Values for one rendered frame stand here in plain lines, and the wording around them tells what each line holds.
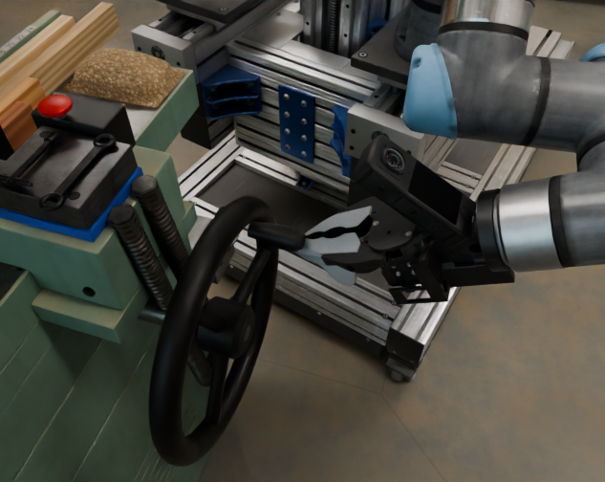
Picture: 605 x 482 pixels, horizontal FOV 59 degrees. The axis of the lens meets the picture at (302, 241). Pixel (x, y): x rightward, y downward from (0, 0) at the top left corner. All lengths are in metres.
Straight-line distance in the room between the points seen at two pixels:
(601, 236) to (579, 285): 1.38
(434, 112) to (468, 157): 1.31
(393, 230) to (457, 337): 1.11
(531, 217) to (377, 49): 0.62
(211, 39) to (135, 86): 0.45
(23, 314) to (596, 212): 0.51
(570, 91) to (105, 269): 0.41
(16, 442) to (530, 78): 0.61
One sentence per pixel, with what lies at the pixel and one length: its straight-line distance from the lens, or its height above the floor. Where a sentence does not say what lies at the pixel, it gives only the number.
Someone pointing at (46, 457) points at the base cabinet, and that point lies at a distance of 0.74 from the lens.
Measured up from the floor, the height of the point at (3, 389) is 0.82.
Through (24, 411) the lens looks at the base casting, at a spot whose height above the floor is 0.77.
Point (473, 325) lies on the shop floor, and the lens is 1.62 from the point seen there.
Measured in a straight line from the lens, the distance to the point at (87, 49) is 0.86.
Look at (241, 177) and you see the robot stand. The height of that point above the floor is 0.21.
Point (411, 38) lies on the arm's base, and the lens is 0.97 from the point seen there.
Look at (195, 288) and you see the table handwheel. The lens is 0.46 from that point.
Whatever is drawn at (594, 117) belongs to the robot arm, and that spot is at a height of 1.05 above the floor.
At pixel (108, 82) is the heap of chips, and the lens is 0.77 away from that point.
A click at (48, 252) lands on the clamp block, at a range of 0.53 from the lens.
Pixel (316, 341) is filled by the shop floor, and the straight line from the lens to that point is 1.52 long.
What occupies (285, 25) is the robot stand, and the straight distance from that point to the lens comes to 1.27.
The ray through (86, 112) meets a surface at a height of 1.01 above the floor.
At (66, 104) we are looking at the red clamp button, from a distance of 0.55.
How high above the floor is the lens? 1.31
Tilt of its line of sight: 49 degrees down
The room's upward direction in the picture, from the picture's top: straight up
